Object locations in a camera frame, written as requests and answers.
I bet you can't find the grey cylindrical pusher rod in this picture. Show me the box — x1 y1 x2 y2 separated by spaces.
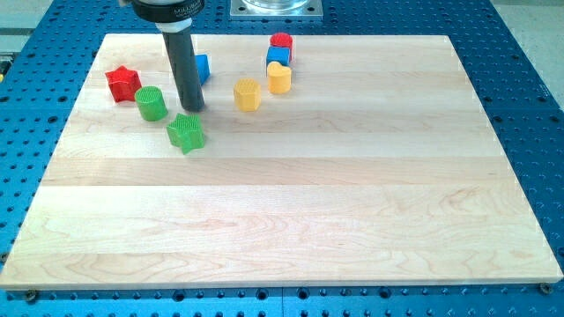
156 18 204 112

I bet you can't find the yellow hexagon block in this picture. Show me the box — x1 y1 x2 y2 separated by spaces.
234 78 261 112

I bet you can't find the yellow heart block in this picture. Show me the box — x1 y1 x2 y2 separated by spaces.
267 62 292 94

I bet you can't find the blue block behind rod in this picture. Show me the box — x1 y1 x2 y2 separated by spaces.
196 54 211 85

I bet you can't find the red star block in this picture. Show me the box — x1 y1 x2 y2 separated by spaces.
105 65 142 102

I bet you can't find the green cylinder block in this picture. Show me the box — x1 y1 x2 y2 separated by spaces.
135 86 168 122

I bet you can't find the green star block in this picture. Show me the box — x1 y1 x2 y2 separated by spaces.
167 114 205 154

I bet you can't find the red cylinder block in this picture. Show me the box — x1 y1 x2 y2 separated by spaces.
270 32 293 60

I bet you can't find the blue cube block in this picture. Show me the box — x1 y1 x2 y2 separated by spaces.
266 46 291 66

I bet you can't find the light wooden board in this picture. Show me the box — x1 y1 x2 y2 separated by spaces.
1 33 562 290

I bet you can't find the left board clamp screw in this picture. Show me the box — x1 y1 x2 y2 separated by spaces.
23 290 39 303

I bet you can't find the board clamp screw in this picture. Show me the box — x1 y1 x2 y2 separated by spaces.
23 290 39 303
538 283 553 295

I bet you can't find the right board clamp screw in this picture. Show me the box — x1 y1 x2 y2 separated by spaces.
538 283 553 295

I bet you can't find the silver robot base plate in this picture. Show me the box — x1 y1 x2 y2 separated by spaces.
229 0 323 20

